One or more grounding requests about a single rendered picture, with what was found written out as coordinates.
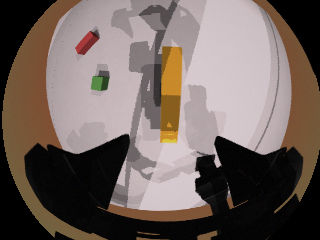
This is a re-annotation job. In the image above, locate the green cube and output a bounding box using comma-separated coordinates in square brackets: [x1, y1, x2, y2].
[91, 76, 109, 92]

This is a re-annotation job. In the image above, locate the red rectangular bar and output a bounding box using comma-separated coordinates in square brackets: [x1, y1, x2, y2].
[76, 31, 99, 55]

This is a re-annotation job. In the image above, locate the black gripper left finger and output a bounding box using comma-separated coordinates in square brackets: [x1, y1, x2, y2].
[47, 133, 129, 211]

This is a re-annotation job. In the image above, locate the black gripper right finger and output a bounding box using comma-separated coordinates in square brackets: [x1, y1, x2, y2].
[213, 136, 287, 207]

